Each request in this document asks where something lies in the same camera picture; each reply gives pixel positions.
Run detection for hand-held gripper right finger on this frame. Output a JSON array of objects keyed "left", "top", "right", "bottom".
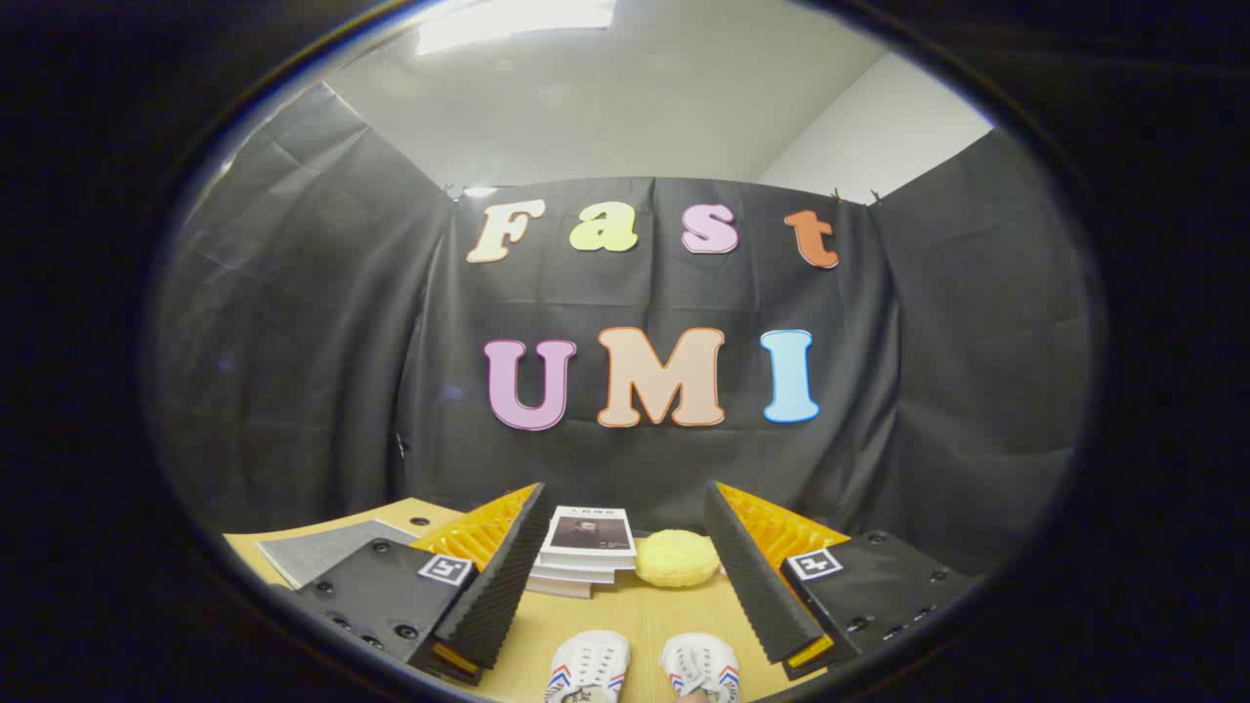
[{"left": 703, "top": 479, "right": 983, "bottom": 682}]

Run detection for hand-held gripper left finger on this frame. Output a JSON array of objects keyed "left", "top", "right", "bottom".
[{"left": 276, "top": 481, "right": 552, "bottom": 687}]

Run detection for white striped shoe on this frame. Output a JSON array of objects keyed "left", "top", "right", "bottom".
[
  {"left": 660, "top": 632, "right": 741, "bottom": 703},
  {"left": 544, "top": 630, "right": 632, "bottom": 703}
]

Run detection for grey fabric storage box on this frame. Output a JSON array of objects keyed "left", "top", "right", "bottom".
[{"left": 257, "top": 518, "right": 422, "bottom": 591}]

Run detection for plain white book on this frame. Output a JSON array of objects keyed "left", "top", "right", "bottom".
[{"left": 531, "top": 560, "right": 618, "bottom": 586}]

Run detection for round yellow plush cushion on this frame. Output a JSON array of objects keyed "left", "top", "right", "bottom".
[{"left": 635, "top": 529, "right": 722, "bottom": 589}]

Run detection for white portrait cover book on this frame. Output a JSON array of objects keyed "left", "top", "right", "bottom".
[{"left": 540, "top": 505, "right": 638, "bottom": 571}]

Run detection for black backdrop cloth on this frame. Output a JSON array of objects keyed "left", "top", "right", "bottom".
[{"left": 151, "top": 83, "right": 1095, "bottom": 577}]

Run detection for ceiling light panel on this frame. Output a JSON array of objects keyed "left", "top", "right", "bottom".
[{"left": 418, "top": 0, "right": 618, "bottom": 57}]

